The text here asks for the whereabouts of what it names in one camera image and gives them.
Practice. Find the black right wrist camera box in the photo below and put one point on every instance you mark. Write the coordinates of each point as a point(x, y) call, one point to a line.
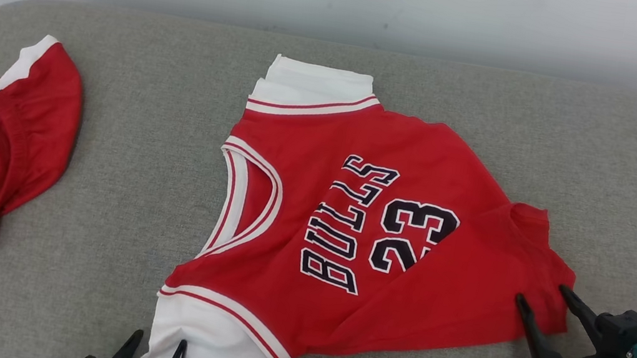
point(627, 332)

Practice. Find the red Bulls basketball jersey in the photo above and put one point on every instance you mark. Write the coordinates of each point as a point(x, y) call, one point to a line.
point(322, 154)

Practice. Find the grey fabric sofa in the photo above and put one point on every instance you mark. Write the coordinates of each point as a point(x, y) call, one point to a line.
point(86, 296)

